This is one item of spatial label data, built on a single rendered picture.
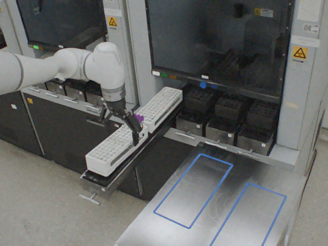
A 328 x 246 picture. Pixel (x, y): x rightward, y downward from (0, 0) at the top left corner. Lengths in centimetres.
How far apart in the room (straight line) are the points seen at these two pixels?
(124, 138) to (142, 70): 42
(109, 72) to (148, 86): 56
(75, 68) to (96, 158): 35
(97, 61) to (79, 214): 136
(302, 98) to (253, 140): 27
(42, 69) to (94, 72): 34
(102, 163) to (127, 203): 107
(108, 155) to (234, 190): 49
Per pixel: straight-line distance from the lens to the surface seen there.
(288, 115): 156
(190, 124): 167
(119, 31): 176
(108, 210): 240
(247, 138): 158
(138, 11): 165
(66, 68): 132
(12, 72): 90
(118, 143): 147
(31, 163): 292
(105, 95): 135
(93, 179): 143
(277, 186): 137
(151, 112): 164
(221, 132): 162
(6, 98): 266
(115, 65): 128
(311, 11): 135
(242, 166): 142
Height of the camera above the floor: 180
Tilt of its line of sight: 37 degrees down
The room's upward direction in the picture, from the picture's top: 5 degrees counter-clockwise
